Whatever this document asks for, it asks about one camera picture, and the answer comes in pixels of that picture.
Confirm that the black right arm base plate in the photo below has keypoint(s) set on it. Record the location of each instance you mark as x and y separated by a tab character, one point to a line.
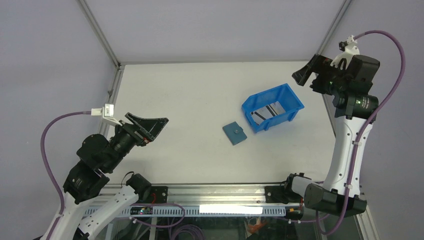
277	194

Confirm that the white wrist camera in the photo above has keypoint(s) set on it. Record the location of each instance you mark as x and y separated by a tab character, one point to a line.
348	49
107	114

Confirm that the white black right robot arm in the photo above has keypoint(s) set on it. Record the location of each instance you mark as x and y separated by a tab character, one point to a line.
339	195

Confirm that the blue plastic bin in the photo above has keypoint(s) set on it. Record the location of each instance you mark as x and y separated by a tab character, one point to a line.
284	95

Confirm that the aluminium left frame post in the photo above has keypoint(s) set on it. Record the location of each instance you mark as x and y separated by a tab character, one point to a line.
86	10

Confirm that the small green circuit board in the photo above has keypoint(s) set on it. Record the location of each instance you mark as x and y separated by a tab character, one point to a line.
141	210

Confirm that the aluminium front frame rail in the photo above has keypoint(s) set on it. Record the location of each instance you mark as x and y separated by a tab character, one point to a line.
199	194

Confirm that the orange object under table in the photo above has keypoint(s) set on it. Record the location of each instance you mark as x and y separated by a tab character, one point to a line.
253	225

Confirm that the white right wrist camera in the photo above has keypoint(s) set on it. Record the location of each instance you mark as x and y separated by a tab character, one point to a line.
348	49

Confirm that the white slotted cable duct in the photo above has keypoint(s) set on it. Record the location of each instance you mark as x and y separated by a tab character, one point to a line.
219	210

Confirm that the aluminium frame post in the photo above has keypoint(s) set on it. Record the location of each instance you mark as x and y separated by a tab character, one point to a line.
86	10
325	44

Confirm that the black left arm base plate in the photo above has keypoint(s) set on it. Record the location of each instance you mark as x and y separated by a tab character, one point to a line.
157	195

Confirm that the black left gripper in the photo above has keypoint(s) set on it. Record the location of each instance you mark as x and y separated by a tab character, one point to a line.
151	127

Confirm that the striped credit card in bin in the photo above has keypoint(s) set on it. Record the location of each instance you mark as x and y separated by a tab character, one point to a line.
269	111

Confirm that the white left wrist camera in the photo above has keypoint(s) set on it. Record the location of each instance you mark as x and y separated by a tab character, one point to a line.
107	114

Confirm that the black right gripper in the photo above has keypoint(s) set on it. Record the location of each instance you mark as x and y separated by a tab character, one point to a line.
322	66

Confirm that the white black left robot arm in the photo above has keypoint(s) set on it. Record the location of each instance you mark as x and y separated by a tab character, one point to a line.
80	189

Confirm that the teal leather card holder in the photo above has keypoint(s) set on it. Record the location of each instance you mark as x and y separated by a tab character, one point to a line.
234	133

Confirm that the aluminium right frame post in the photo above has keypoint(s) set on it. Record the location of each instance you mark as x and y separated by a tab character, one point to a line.
325	44

